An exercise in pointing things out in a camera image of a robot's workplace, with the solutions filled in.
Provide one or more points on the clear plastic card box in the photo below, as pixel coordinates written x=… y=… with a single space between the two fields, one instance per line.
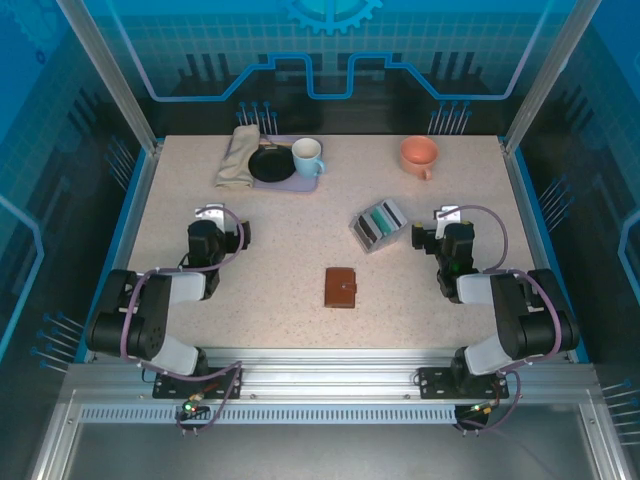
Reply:
x=380 y=247

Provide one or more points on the brown leather card holder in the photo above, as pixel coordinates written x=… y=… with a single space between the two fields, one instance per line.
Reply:
x=337 y=287

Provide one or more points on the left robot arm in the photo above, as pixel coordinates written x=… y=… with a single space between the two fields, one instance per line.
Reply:
x=187 y=287

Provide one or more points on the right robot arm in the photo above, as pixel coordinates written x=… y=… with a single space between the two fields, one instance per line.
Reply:
x=475 y=290

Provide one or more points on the teal card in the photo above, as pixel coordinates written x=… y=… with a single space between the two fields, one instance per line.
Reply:
x=382 y=222

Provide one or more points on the beige folded cloth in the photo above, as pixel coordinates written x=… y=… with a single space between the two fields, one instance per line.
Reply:
x=237 y=160

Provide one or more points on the orange cup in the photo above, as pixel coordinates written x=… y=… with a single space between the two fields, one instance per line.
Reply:
x=417 y=160

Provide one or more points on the lavender tray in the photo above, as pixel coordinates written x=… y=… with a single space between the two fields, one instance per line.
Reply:
x=285 y=186

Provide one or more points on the black plate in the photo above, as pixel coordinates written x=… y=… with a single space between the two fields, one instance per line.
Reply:
x=270 y=165

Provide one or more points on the light blue mug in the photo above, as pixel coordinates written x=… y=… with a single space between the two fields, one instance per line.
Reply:
x=306 y=162

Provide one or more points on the small green-lit circuit board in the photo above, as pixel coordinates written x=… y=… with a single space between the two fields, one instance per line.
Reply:
x=192 y=406
x=482 y=410

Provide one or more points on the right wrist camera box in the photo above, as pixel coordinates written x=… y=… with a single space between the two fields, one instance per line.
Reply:
x=447 y=215

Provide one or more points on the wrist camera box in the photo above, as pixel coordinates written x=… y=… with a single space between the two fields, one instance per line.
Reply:
x=212 y=211
x=447 y=215

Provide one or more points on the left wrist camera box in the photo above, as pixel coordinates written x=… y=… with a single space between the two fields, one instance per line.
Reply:
x=212 y=211

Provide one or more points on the aluminium side rail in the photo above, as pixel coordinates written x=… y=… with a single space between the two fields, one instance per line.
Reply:
x=537 y=250
x=127 y=240

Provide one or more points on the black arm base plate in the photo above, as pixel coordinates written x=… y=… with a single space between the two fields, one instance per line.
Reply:
x=435 y=382
x=165 y=387

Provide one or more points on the aluminium front rail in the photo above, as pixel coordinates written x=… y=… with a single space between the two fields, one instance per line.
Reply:
x=325 y=370

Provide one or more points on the aluminium frame post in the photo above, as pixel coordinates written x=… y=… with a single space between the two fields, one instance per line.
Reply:
x=115 y=85
x=550 y=75

